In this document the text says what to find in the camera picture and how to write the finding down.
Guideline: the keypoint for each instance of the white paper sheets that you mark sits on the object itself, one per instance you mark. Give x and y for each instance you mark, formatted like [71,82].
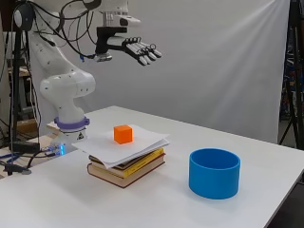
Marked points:
[122,146]

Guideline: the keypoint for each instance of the blue round tub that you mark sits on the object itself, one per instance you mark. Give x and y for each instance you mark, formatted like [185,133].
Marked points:
[214,173]

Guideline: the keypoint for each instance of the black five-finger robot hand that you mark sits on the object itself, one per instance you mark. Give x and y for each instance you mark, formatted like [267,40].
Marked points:
[134,47]

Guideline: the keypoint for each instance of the white hanging sheet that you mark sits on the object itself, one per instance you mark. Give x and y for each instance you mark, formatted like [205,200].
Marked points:
[202,60]

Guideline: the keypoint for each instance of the brown hardcover book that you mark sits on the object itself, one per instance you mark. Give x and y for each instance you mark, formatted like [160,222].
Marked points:
[126,177]

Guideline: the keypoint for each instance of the black tripod stand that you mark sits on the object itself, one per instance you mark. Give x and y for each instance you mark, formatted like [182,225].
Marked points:
[293,79]

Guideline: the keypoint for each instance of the yellow-spined book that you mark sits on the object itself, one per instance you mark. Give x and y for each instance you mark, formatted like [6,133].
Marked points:
[143,163]

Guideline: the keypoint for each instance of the dark thin book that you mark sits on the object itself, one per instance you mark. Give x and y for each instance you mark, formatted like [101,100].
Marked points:
[126,165]

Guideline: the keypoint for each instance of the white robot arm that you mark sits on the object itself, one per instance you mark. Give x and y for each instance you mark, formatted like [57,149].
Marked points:
[65,84]

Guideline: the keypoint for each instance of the orange cube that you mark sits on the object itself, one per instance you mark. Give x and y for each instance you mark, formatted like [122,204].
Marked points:
[123,134]

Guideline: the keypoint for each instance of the black stand pole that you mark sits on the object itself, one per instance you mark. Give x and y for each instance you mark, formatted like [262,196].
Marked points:
[15,91]

